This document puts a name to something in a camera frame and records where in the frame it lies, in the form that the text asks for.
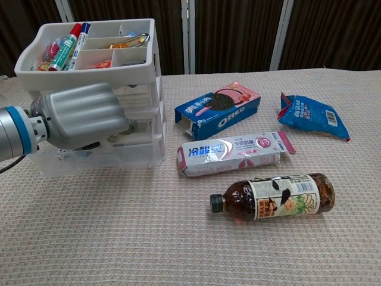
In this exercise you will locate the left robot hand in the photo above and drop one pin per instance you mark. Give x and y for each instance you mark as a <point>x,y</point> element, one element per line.
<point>83,113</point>

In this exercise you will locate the white plastic drawer organizer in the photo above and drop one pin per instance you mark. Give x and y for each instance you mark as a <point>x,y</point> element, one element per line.
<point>89,74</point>

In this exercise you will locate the clear plastic drawer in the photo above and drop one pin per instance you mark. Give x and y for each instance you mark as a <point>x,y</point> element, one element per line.
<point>89,165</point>
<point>146,155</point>
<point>140,95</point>

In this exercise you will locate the small blue binder clip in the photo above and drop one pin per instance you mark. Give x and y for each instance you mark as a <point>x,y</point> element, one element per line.
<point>83,153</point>

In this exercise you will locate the white die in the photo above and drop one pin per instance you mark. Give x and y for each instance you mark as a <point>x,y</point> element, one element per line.
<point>61,154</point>

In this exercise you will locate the red snack packet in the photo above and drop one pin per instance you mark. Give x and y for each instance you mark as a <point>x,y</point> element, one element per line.
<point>100,64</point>

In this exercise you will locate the yellow red candy wrapper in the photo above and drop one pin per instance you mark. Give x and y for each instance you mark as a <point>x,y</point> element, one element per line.
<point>42,67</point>

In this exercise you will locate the green marker red cap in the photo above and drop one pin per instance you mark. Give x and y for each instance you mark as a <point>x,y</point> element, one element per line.
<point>65,47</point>

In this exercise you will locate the white marker blue cap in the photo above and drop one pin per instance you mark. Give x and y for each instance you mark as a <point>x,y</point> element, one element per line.
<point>78,44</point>

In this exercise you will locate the pink red candy wrapper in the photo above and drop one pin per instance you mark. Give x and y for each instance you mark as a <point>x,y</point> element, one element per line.
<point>51,50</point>

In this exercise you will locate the blue candy wrapper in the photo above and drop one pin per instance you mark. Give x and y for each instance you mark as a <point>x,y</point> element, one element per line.
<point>59,40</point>

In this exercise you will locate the small blue packet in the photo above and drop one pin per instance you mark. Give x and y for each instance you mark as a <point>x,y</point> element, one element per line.
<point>130,33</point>

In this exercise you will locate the beige woven tablecloth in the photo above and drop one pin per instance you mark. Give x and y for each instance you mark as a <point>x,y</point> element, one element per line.
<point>119,232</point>

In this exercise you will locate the blue Oreo cookie box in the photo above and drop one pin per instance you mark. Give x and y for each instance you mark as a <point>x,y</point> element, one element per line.
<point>226,116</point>

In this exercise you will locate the white pink toothpaste box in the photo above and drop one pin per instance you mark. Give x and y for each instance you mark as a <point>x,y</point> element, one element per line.
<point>226,152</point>

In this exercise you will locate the dark folding screen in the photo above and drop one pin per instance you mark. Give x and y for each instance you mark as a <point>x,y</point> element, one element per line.
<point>232,29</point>

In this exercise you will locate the brown tea bottle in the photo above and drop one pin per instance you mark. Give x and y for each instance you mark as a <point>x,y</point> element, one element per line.
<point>282,199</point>

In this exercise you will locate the blue snack bag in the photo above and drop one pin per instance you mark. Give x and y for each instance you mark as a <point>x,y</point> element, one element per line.
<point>312,116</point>

